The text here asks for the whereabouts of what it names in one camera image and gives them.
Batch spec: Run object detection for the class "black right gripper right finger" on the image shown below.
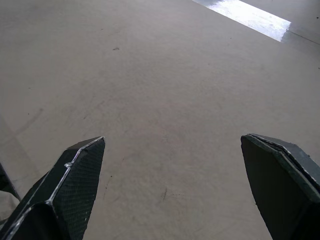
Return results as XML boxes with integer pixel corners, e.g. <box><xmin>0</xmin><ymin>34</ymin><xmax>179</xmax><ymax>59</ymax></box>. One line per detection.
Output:
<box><xmin>240</xmin><ymin>133</ymin><xmax>320</xmax><ymax>240</ymax></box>

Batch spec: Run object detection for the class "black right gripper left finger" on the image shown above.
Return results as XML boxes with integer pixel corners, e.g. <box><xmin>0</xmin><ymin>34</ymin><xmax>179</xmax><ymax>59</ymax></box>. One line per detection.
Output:
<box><xmin>0</xmin><ymin>136</ymin><xmax>106</xmax><ymax>240</ymax></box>

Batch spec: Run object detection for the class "dark metal table leg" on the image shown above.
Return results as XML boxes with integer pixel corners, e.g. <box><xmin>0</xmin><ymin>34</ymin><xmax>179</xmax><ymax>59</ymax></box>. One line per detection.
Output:
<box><xmin>0</xmin><ymin>161</ymin><xmax>22</xmax><ymax>202</ymax></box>

